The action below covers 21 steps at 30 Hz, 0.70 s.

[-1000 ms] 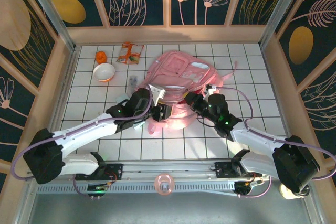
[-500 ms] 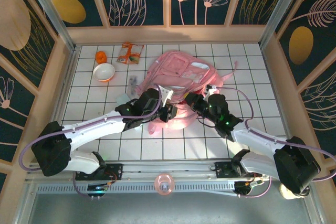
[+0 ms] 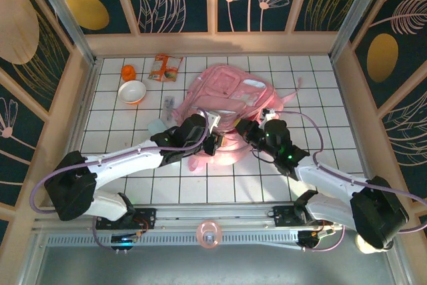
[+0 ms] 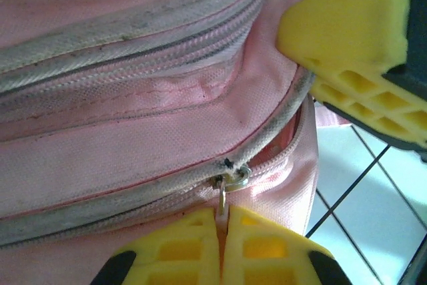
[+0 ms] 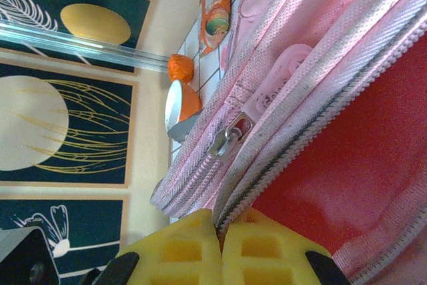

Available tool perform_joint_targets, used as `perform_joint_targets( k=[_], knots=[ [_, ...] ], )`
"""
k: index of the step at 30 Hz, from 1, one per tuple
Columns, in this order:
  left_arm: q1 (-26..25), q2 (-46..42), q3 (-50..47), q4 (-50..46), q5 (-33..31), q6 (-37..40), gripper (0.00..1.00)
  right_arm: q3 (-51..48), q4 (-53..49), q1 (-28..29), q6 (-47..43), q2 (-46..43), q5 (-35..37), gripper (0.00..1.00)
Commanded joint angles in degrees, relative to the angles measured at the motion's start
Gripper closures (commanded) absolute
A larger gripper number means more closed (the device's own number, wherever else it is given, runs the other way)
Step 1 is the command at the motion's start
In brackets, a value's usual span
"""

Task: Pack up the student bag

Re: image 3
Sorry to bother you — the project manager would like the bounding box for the pink tape ring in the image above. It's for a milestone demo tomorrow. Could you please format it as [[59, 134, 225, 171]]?
[[195, 220, 224, 250]]

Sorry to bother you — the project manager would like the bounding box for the white orange bowl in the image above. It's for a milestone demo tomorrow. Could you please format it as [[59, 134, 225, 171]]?
[[117, 79, 147, 105]]

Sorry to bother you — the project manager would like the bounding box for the orange snack bag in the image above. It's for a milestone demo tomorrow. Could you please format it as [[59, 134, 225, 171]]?
[[147, 53, 184, 84]]

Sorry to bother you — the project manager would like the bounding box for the grey slotted cable duct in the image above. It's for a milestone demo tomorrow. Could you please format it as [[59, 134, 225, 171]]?
[[46, 233, 301, 248]]

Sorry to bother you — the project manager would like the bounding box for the light blue pencil case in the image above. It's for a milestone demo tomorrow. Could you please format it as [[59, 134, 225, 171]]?
[[147, 117, 168, 136]]

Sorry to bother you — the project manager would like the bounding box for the small orange plastic cup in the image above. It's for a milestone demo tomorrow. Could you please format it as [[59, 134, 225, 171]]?
[[120, 64, 137, 81]]

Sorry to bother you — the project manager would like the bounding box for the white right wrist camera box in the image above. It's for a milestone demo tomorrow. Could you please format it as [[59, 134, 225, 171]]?
[[260, 107, 278, 123]]

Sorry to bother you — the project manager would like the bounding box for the clear plastic pouch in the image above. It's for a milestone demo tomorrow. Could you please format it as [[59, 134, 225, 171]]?
[[162, 94, 177, 121]]

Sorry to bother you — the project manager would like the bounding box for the black controller board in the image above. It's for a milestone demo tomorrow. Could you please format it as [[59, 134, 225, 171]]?
[[298, 230, 334, 252], [111, 234, 140, 254]]

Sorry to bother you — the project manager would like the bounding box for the aluminium frame post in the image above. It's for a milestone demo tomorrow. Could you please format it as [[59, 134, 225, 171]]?
[[28, 0, 98, 66], [328, 0, 390, 62]]

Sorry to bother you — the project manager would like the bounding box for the aluminium mounting rail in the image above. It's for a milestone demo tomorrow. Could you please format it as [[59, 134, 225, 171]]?
[[33, 200, 393, 232]]

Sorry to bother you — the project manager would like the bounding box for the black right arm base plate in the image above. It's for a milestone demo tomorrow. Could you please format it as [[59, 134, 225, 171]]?
[[266, 205, 334, 229]]

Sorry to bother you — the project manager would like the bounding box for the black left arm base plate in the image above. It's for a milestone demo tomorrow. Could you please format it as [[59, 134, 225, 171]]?
[[95, 207, 157, 231]]

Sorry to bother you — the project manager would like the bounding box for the white bottle black lid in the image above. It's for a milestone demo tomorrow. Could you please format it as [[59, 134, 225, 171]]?
[[355, 234, 376, 254]]

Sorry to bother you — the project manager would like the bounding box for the pink backpack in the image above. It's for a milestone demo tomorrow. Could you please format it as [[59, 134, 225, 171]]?
[[171, 63, 303, 172]]

